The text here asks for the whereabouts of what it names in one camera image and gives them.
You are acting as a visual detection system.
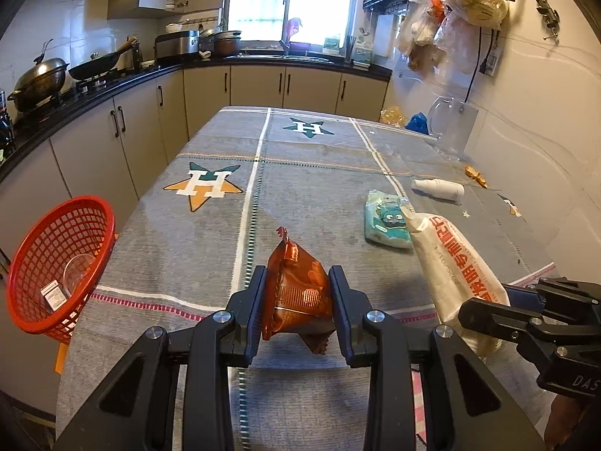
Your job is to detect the white bag red lettering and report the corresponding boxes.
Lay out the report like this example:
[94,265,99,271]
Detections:
[401,206,509,359]

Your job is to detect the orange-brown snack wrapper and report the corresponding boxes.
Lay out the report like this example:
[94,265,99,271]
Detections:
[262,227,335,354]

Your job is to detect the orange cardboard box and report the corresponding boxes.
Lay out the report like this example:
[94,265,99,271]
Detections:
[54,343,69,375]

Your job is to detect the blue white medicine box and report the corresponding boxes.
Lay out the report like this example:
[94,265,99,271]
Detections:
[41,280,68,312]

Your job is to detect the beige lower kitchen cabinets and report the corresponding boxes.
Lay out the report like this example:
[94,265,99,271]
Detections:
[0,64,390,404]

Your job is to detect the kitchen window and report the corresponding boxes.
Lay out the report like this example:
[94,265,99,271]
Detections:
[224,0,356,54]

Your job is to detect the right hand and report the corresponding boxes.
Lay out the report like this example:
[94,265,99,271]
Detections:
[544,395,588,450]

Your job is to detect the orange candy wrapper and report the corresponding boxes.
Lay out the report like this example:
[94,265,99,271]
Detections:
[465,165,488,188]

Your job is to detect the white spray bottle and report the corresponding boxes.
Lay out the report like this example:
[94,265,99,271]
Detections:
[412,178,465,203]

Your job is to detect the clear plastic cup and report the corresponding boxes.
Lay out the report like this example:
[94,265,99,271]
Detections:
[62,254,95,297]

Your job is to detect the teal tissue packet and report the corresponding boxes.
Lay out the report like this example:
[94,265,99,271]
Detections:
[364,189,412,250]

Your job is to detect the red plastic basket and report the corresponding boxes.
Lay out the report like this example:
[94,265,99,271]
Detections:
[6,195,116,344]

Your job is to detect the clear glass pitcher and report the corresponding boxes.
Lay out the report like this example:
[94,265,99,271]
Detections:
[427,97,479,161]

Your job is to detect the blue plastic bag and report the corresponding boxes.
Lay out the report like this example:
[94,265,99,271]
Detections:
[405,112,429,135]

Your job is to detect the grey patterned tablecloth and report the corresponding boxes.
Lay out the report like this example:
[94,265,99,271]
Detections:
[56,108,556,450]

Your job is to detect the hanging plastic food bags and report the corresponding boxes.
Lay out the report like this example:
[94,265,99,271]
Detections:
[396,0,508,73]

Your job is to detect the steel wok with lid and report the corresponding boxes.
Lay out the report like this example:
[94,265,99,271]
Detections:
[7,39,68,113]

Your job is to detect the black frying pan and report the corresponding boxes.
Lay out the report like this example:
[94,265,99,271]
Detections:
[68,37,137,80]

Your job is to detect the silver rice cooker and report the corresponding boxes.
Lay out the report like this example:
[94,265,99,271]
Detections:
[154,30,199,61]

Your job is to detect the brown cooking pot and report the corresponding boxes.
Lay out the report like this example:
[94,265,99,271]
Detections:
[212,30,242,58]

